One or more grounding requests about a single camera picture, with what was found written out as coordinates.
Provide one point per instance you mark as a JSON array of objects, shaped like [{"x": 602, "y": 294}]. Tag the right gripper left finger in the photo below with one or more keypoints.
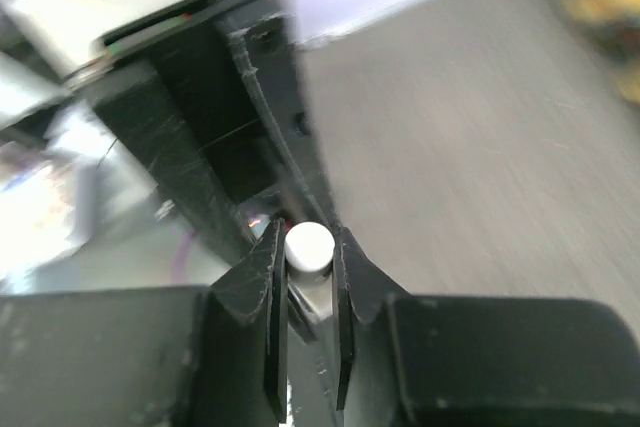
[{"x": 166, "y": 356}]

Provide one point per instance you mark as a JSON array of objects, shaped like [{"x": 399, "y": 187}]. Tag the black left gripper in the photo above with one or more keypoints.
[{"x": 206, "y": 95}]

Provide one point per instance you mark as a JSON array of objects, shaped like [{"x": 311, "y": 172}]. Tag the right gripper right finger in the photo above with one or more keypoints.
[{"x": 431, "y": 360}]

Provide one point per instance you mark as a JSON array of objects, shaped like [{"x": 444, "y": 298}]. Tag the white nail polish cap brush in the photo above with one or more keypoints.
[{"x": 309, "y": 248}]

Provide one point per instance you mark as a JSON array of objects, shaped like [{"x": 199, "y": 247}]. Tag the white nail polish bottle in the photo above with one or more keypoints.
[{"x": 310, "y": 306}]

